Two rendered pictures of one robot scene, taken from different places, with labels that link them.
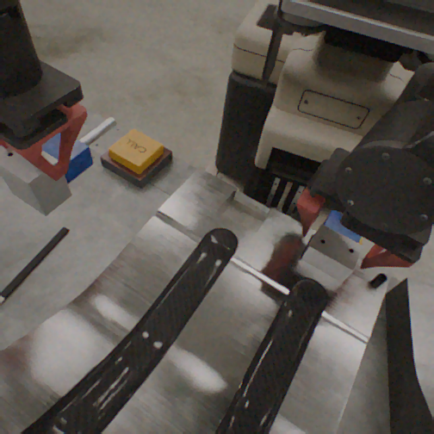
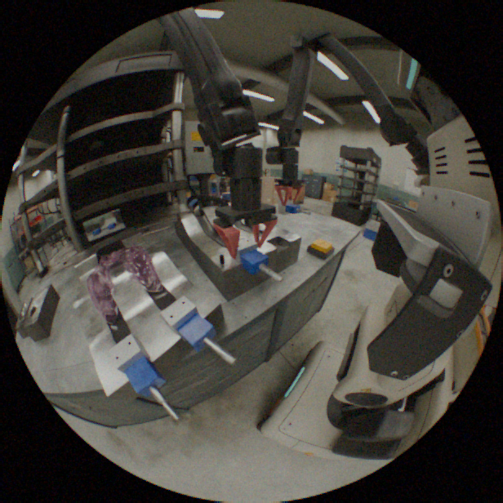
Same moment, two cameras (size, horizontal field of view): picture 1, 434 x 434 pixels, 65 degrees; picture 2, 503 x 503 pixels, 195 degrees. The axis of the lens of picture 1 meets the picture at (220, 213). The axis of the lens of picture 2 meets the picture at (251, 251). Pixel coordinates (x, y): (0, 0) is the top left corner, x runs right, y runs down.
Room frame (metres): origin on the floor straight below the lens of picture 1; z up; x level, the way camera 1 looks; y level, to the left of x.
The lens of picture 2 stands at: (0.36, -0.36, 1.06)
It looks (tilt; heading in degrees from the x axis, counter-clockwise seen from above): 31 degrees down; 119
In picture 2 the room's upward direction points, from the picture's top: straight up
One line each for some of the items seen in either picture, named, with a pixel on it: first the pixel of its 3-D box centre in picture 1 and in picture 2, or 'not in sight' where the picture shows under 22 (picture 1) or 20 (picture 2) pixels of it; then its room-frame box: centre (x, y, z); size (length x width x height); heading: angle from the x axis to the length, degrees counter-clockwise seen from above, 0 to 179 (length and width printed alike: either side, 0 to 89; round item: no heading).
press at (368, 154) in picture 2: not in sight; (360, 185); (1.30, 4.60, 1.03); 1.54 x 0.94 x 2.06; 61
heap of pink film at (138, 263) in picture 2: not in sight; (115, 266); (-0.03, -0.34, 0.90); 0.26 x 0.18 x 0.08; 175
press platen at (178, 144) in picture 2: not in sight; (100, 179); (-1.01, -0.19, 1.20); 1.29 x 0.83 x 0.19; 68
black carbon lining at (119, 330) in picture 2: not in sight; (119, 273); (-0.01, -0.34, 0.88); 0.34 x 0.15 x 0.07; 175
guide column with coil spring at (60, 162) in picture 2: not in sight; (65, 206); (-0.77, -0.49, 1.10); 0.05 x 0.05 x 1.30
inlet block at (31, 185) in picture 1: (70, 151); (295, 209); (0.25, 0.17, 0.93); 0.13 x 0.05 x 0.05; 157
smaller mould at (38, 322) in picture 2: not in sight; (40, 312); (-0.26, -0.74, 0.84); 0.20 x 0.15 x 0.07; 158
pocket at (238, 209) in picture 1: (243, 218); (277, 247); (0.25, -0.03, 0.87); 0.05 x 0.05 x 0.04; 68
